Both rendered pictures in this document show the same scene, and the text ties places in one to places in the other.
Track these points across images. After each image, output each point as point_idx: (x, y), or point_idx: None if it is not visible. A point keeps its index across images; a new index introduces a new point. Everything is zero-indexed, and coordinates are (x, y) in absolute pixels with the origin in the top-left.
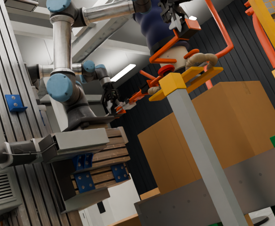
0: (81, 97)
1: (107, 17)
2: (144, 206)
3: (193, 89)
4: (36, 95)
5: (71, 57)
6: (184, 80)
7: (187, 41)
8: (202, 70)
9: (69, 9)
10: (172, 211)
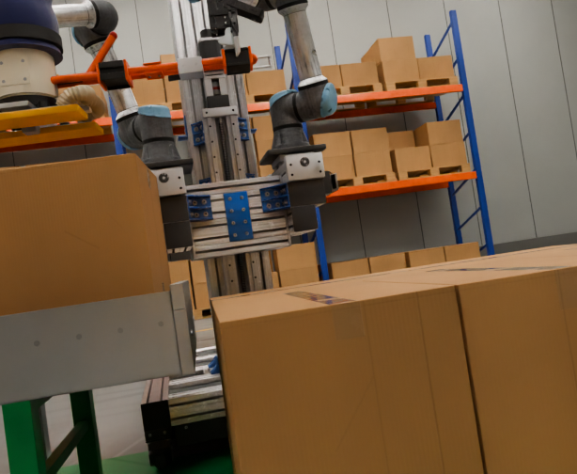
0: (140, 135)
1: (60, 27)
2: None
3: (36, 117)
4: (206, 91)
5: (112, 97)
6: (20, 141)
7: None
8: None
9: (81, 41)
10: None
